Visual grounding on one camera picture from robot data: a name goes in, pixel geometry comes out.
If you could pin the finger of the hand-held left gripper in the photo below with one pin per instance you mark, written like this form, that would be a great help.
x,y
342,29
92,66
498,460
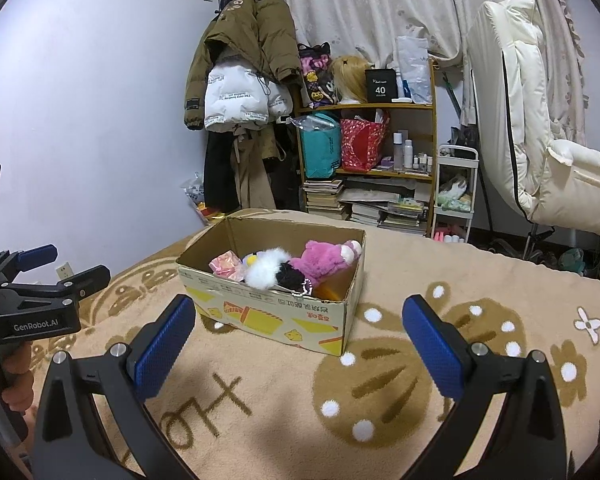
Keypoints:
x,y
80,285
37,255

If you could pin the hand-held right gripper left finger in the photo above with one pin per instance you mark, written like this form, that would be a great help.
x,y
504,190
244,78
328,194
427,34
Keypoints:
x,y
165,350

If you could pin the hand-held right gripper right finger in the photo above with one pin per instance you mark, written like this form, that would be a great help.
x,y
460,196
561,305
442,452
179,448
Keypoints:
x,y
430,350

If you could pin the printed cardboard box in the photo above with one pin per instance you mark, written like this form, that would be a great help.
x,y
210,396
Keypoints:
x,y
260,315

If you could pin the pink shiny soft pouch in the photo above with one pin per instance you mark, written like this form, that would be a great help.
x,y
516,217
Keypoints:
x,y
225,262

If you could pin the white and black fluffy plush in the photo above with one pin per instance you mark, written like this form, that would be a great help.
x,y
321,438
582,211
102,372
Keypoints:
x,y
265,267

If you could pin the pink plush bear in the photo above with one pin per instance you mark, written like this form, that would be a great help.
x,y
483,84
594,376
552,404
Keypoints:
x,y
320,260

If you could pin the green and white soft toy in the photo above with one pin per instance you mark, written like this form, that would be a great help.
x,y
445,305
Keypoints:
x,y
452,195

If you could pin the person's left hand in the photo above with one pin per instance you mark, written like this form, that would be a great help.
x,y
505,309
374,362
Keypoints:
x,y
19,375

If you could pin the pile of small bags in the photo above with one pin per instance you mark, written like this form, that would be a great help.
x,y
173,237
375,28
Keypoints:
x,y
200,200

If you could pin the black hanging garment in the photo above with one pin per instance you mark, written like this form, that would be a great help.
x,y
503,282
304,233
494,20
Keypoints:
x,y
217,170

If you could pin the stack of books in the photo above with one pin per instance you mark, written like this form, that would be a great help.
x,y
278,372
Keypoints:
x,y
325,195

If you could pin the beige hanging coat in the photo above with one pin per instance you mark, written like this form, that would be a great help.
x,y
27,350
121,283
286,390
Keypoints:
x,y
252,175

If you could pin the white cosmetic bottle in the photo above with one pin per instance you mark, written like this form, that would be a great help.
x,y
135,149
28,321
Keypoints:
x,y
408,155

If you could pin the white rolling cart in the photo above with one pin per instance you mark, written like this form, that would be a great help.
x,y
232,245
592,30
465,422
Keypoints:
x,y
457,151

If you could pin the red patterned bag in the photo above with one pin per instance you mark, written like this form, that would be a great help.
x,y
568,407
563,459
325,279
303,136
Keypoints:
x,y
362,145

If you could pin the teal shopping bag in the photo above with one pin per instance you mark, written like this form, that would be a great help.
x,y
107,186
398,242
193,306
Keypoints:
x,y
320,152

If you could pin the white puffer jacket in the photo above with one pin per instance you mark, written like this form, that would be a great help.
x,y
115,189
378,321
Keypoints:
x,y
230,95

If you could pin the yellow wooden shelf unit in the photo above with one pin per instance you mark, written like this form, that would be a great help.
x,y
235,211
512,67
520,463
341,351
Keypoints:
x,y
380,106

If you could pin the white padded recliner chair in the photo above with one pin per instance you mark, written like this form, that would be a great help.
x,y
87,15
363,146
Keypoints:
x,y
530,110

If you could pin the black printed box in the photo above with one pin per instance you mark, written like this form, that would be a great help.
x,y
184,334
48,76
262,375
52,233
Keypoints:
x,y
380,85

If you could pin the white plastic bag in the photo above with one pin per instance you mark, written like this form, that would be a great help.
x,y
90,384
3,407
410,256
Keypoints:
x,y
412,65

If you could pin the blonde wig head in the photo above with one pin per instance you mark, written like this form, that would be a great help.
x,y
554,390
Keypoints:
x,y
350,72

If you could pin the black patterned tote bag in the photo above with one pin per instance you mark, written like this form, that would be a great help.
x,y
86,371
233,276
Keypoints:
x,y
315,80

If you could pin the brown puffer jacket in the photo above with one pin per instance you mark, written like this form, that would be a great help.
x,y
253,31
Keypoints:
x,y
260,35

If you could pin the floral beige curtain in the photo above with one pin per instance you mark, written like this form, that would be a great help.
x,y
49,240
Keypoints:
x,y
380,0

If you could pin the white wall socket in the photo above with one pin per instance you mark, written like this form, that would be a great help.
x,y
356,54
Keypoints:
x,y
65,271

